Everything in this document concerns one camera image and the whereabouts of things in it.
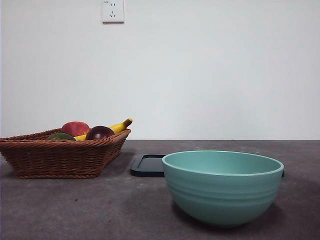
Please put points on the yellow banana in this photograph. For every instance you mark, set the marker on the yellow banana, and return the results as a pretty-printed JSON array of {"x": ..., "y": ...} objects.
[{"x": 120, "y": 125}]

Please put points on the red yellow apple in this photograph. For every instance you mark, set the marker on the red yellow apple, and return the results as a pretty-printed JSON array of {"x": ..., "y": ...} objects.
[{"x": 75, "y": 128}]

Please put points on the brown wicker basket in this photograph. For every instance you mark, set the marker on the brown wicker basket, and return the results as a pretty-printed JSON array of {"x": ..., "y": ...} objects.
[{"x": 55, "y": 160}]

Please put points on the white wall socket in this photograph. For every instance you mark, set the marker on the white wall socket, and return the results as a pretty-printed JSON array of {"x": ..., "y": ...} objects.
[{"x": 113, "y": 12}]

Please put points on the teal bowl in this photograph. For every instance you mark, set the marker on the teal bowl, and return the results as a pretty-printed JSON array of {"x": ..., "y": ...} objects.
[{"x": 222, "y": 197}]

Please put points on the dark red plum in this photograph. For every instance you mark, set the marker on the dark red plum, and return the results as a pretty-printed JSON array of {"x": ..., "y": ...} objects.
[{"x": 100, "y": 133}]

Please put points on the dark rectangular tray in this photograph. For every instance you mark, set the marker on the dark rectangular tray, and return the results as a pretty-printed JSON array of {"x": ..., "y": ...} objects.
[{"x": 147, "y": 167}]

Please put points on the green avocado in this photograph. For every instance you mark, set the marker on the green avocado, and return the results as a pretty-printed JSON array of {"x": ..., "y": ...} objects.
[{"x": 60, "y": 136}]

